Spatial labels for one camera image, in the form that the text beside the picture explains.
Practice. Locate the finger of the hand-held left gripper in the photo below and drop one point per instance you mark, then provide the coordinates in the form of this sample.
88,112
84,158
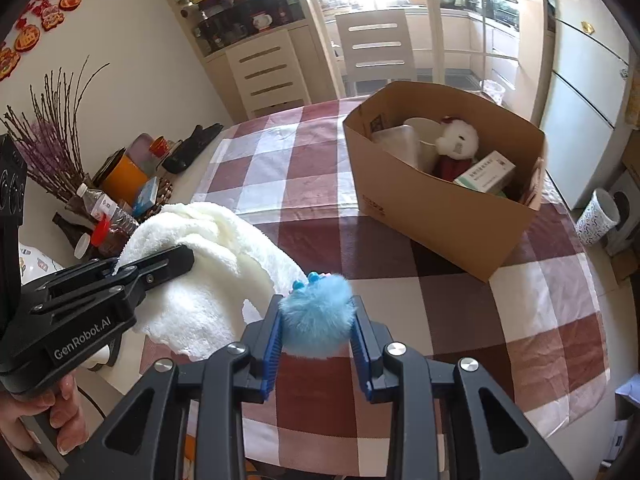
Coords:
125,275

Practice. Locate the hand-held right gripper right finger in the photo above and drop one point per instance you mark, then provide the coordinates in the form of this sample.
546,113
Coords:
360,355

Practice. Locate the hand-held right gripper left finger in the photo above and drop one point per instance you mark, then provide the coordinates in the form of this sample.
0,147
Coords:
272,355

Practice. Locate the blue fluffy pompom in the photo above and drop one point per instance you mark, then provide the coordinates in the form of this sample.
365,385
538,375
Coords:
317,322

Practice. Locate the fluffy white towel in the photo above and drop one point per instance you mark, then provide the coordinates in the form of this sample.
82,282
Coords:
215,265

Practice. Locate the brown cardboard box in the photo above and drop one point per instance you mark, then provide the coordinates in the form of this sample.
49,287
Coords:
440,230

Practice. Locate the cream paper cup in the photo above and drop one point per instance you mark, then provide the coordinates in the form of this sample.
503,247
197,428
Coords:
425,145

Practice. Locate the white green medicine box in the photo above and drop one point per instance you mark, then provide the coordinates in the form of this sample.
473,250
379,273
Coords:
485,172

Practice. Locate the white cat plush red bow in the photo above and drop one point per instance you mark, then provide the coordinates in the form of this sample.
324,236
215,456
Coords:
457,142

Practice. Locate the orange container dark lid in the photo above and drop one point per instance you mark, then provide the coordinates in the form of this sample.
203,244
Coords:
122,180

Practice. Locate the person's left hand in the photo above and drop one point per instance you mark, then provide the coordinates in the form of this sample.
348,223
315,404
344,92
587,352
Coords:
60,410

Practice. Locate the brown glass bottle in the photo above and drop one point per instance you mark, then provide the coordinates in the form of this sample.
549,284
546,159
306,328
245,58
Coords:
70,230

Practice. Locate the clear bottle white cap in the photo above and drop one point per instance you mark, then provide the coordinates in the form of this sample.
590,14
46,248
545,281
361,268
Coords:
102,205

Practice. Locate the blue tissue pack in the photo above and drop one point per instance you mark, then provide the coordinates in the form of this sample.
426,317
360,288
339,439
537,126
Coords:
146,197

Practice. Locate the white printed ceramic jar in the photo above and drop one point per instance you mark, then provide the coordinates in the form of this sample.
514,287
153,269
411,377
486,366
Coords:
32,260

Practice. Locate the wooden bead mat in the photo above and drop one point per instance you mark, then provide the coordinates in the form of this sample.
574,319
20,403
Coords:
161,191

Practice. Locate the red can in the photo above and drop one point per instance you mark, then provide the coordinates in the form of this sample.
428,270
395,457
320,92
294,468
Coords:
159,146

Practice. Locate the black gloves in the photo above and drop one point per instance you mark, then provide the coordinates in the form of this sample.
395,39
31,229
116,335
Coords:
192,147

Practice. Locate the dried twig bundle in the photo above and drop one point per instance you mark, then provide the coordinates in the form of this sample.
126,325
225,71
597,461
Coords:
50,130

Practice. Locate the cream drawer cabinet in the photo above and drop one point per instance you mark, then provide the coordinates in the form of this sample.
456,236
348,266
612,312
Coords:
265,75

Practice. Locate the squiggle patterned waste bin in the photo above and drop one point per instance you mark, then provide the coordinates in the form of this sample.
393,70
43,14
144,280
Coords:
597,215

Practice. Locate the glass shelf cabinet with jars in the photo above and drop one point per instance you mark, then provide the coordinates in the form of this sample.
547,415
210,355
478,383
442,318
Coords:
235,5

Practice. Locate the polka dot waste bin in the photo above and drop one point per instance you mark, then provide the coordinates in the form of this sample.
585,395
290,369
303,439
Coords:
492,91

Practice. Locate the grey plastic stool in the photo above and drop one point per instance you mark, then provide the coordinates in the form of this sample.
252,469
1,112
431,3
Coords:
625,200

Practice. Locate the cream slatted chair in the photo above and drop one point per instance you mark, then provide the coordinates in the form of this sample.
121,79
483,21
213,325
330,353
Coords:
375,45

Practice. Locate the white refrigerator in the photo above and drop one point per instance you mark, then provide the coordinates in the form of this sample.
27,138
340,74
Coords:
585,110

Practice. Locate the yellow fridge magnet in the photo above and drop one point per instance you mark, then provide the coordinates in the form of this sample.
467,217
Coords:
587,26

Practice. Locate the red paper wall decorations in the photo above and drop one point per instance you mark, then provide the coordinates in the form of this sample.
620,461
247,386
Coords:
35,20

